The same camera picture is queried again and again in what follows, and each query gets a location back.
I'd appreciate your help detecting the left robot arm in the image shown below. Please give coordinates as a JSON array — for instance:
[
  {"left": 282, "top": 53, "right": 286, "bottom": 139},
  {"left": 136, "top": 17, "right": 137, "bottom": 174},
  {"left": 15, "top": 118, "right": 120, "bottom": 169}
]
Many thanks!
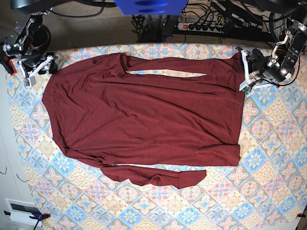
[{"left": 237, "top": 0, "right": 307, "bottom": 96}]

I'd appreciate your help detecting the dark red t-shirt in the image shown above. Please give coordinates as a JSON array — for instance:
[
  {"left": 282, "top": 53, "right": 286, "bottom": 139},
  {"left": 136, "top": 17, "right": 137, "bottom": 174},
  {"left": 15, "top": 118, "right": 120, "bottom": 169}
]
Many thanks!
[{"left": 42, "top": 53, "right": 245, "bottom": 189}]

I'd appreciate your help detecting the blue clamp lower left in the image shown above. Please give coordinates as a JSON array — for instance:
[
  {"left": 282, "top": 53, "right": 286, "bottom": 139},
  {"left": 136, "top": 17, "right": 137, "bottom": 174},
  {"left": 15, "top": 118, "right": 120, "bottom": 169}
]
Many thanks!
[{"left": 4, "top": 211, "right": 51, "bottom": 230}]

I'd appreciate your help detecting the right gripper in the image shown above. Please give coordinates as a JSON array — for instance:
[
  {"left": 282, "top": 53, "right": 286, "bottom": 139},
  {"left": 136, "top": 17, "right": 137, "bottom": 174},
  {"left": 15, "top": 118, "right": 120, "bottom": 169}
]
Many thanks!
[{"left": 6, "top": 52, "right": 58, "bottom": 86}]

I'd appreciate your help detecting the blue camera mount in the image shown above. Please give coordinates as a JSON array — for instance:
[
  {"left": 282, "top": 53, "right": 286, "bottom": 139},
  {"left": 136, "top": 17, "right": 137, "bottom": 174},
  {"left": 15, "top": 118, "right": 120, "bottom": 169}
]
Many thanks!
[{"left": 114, "top": 0, "right": 188, "bottom": 15}]

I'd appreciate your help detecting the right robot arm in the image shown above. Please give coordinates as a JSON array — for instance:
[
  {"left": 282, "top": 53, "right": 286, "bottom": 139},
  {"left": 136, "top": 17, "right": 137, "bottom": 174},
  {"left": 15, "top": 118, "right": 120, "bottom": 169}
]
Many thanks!
[{"left": 0, "top": 0, "right": 66, "bottom": 87}]

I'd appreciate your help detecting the white wall outlet box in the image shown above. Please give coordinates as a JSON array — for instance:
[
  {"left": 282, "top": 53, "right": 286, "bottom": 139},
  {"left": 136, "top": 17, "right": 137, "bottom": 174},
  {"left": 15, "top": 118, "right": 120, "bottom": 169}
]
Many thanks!
[{"left": 5, "top": 198, "right": 40, "bottom": 227}]

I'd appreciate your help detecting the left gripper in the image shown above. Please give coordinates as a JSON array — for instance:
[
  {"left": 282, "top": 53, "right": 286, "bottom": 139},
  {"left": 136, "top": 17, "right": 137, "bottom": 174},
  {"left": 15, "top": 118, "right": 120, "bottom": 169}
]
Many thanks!
[{"left": 236, "top": 46, "right": 295, "bottom": 96}]

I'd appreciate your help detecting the orange clamp lower right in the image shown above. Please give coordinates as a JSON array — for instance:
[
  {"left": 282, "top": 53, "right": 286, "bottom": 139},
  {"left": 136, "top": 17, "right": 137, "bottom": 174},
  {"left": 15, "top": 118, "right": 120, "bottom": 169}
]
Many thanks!
[{"left": 296, "top": 213, "right": 306, "bottom": 218}]

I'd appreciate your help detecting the white power strip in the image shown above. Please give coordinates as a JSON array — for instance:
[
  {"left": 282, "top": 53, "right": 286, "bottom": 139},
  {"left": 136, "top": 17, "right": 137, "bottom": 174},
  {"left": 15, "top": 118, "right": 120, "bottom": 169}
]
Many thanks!
[{"left": 177, "top": 23, "right": 222, "bottom": 33}]

